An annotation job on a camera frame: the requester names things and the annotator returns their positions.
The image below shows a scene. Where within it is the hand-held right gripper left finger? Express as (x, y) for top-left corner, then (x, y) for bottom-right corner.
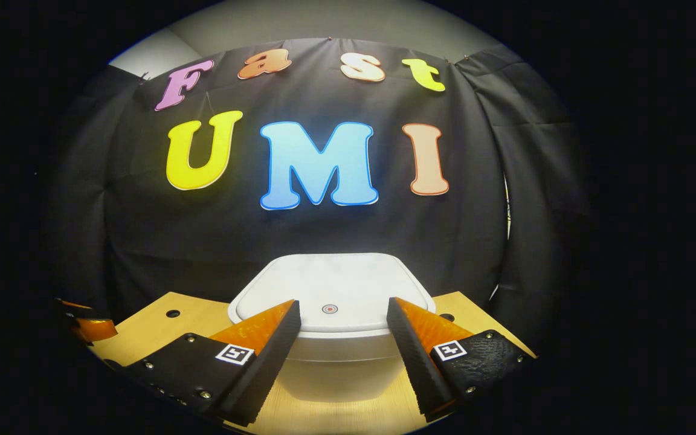
(121, 298), (302, 427)

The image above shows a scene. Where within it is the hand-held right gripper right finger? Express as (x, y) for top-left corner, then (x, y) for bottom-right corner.
(386, 296), (536, 422)

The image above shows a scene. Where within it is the white desktop garbage bin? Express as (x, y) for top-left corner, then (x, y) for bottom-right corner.
(227, 252), (437, 404)

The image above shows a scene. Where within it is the wooden desktop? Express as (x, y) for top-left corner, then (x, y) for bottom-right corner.
(88, 291), (536, 435)

